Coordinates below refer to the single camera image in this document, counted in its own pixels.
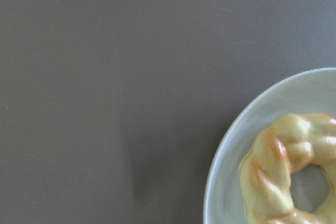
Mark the grey-white plate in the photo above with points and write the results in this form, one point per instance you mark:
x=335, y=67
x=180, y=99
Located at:
x=306, y=92

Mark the glazed twisted donut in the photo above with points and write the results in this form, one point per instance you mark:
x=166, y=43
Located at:
x=286, y=146

